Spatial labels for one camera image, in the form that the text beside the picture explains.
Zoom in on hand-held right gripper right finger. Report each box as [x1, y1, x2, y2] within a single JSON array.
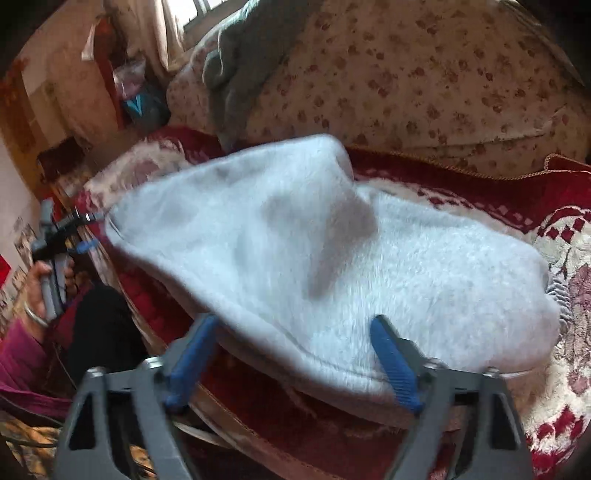
[[372, 315, 536, 480]]

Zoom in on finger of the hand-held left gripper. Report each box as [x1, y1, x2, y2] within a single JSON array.
[[58, 210, 110, 229], [65, 239, 101, 257]]

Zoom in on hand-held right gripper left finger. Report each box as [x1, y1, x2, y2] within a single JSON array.
[[53, 314, 222, 480]]

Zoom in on grey fleece pants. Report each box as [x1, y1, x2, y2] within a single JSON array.
[[105, 134, 573, 428]]

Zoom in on person's left forearm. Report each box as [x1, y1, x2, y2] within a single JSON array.
[[0, 316, 72, 409]]

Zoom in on person's left hand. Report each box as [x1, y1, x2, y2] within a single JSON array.
[[27, 261, 78, 320]]

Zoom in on silver bangle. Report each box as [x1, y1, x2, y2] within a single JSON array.
[[23, 304, 51, 329]]

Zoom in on person's black trouser leg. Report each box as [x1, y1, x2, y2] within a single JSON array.
[[64, 282, 149, 394]]

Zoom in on blue bag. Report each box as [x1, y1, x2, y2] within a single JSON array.
[[121, 89, 171, 136]]

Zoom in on wooden cabinet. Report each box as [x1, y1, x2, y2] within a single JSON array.
[[0, 58, 49, 190]]

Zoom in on clear plastic bag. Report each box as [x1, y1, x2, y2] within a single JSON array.
[[112, 59, 149, 101]]

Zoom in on red floral blanket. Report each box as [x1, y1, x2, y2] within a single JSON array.
[[76, 126, 591, 480]]

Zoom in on beige curtain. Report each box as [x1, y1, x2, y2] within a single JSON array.
[[102, 0, 205, 85]]

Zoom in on grey-green fleece throw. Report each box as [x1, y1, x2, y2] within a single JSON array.
[[202, 0, 320, 154]]

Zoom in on window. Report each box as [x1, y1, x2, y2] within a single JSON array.
[[167, 0, 220, 29]]

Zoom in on floral sofa cushion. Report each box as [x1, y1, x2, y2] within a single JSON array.
[[165, 0, 591, 180]]

